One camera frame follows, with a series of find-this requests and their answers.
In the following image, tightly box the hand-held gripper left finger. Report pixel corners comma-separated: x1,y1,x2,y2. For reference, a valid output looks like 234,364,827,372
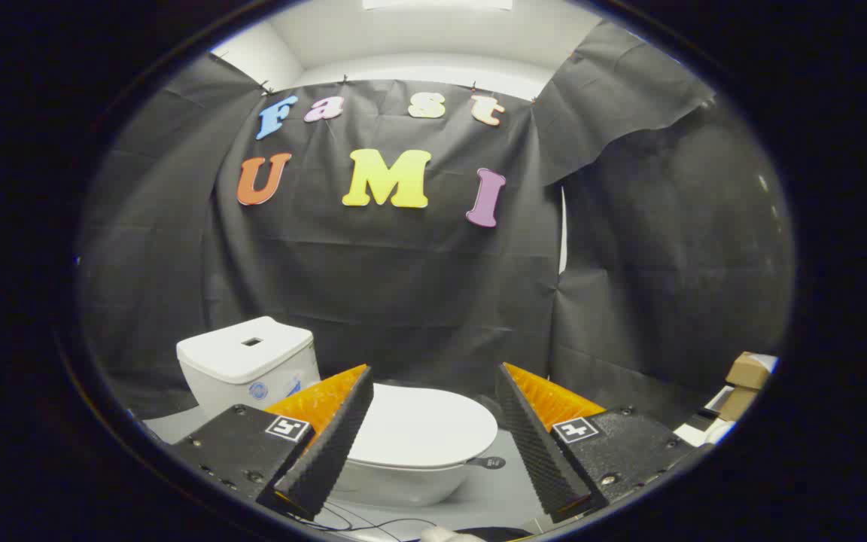
169,364,375,522

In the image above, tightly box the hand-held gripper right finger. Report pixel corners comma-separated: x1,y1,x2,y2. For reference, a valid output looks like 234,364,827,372
494,362,714,525

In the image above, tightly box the white toilet lid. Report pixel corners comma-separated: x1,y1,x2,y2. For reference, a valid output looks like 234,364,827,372
347,384,499,469

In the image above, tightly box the white toilet bowl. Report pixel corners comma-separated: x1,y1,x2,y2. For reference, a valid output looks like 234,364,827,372
328,455,472,507

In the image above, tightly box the white toilet tank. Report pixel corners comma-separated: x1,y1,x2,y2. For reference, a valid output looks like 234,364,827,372
176,316,321,421

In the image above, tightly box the black backdrop cloth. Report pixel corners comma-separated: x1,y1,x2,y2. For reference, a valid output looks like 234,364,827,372
76,19,796,422

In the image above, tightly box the brown cardboard box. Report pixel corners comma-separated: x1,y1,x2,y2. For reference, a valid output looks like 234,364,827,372
726,352,770,391

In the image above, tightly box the thin black cable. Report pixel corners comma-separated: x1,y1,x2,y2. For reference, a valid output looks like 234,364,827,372
283,501,442,532

